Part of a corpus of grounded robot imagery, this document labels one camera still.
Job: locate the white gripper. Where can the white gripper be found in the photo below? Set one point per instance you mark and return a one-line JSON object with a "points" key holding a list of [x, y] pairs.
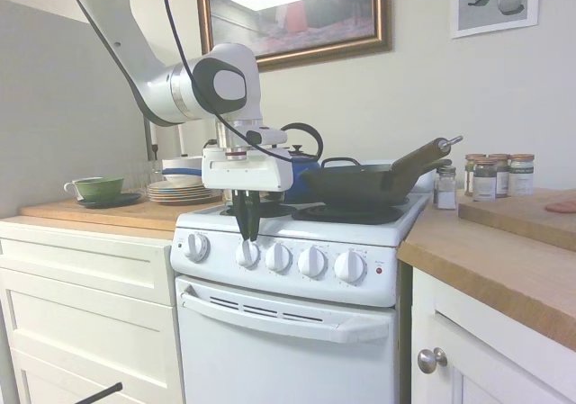
{"points": [[247, 174]]}

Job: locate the white burner control knob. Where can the white burner control knob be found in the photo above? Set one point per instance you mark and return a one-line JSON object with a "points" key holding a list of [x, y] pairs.
{"points": [[247, 256], [312, 262], [348, 266], [278, 258]]}

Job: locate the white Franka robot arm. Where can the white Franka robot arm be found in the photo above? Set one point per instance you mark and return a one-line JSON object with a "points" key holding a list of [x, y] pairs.
{"points": [[148, 80]]}

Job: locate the black coil stove burner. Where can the black coil stove burner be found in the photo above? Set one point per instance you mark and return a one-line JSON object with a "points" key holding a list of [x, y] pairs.
{"points": [[346, 216], [274, 209]]}

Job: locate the white electric stove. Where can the white electric stove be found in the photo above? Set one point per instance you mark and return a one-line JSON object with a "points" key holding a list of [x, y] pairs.
{"points": [[315, 235]]}

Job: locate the white oven control knob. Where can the white oven control knob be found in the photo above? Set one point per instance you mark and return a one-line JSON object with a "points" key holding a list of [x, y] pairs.
{"points": [[197, 247]]}

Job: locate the stack of plates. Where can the stack of plates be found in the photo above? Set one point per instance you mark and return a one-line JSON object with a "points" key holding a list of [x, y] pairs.
{"points": [[180, 202]]}

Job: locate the white plate gold rim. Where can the white plate gold rim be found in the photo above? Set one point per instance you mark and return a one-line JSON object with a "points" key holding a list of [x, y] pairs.
{"points": [[180, 189], [180, 199], [180, 192], [180, 184], [180, 195]]}

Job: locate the white bowl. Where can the white bowl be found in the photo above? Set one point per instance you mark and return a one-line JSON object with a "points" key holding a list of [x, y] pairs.
{"points": [[180, 178], [180, 162]]}

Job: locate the dark saucer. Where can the dark saucer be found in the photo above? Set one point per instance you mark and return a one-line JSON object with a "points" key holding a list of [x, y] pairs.
{"points": [[121, 199]]}

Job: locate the green cup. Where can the green cup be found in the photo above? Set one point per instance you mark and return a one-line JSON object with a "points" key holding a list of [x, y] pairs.
{"points": [[101, 188]]}

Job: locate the white oven door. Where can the white oven door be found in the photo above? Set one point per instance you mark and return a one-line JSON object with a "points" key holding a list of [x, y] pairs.
{"points": [[288, 368]]}

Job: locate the white shallow drawer front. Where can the white shallow drawer front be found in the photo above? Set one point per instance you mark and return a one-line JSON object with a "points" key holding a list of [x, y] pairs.
{"points": [[90, 269]]}

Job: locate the white cup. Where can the white cup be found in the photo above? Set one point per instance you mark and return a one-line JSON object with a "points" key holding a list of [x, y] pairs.
{"points": [[69, 187]]}

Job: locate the white drawer cabinet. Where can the white drawer cabinet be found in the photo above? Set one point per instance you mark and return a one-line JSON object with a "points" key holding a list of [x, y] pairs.
{"points": [[90, 309]]}

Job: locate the glass salt shaker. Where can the glass salt shaker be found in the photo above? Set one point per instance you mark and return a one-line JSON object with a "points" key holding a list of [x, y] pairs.
{"points": [[444, 192]]}

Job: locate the white deep drawer front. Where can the white deep drawer front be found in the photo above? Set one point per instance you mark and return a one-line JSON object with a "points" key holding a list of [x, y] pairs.
{"points": [[90, 332]]}

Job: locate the gold framed painting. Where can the gold framed painting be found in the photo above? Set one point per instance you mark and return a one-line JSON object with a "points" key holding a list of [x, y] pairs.
{"points": [[292, 12]]}

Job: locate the glass spice jar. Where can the glass spice jar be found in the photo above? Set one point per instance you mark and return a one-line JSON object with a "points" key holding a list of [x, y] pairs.
{"points": [[501, 174], [469, 174], [522, 176], [485, 181]]}

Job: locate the black tripod leg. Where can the black tripod leg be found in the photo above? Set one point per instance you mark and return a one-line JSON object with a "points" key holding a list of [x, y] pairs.
{"points": [[99, 391]]}

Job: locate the silver round cabinet knob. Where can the silver round cabinet knob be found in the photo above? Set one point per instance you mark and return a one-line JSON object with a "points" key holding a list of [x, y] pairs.
{"points": [[429, 361]]}

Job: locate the wooden cutting board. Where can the wooden cutting board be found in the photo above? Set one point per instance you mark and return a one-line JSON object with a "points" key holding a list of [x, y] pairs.
{"points": [[517, 219]]}

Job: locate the red round coaster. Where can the red round coaster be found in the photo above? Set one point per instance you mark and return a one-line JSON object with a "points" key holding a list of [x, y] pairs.
{"points": [[562, 207]]}

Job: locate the paper print cube and sphere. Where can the paper print cube and sphere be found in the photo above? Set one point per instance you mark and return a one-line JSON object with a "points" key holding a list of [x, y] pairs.
{"points": [[495, 3]]}

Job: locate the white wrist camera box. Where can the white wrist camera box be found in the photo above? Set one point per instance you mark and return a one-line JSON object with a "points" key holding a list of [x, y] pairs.
{"points": [[270, 136]]}

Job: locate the grey camera stand pole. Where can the grey camera stand pole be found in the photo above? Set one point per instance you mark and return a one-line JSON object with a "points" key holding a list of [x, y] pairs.
{"points": [[148, 138]]}

